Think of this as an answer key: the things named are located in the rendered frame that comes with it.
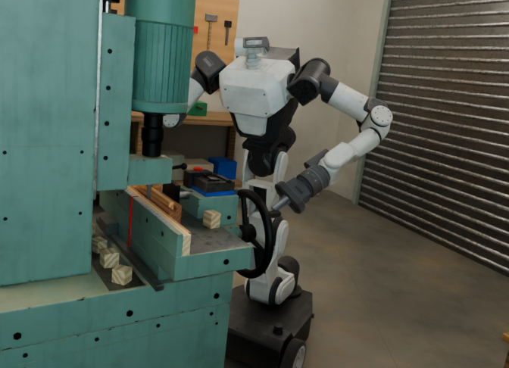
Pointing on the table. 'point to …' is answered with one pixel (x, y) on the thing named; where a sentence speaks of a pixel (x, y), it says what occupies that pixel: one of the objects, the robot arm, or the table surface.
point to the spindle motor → (161, 47)
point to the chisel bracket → (149, 169)
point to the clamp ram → (173, 190)
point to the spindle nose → (152, 134)
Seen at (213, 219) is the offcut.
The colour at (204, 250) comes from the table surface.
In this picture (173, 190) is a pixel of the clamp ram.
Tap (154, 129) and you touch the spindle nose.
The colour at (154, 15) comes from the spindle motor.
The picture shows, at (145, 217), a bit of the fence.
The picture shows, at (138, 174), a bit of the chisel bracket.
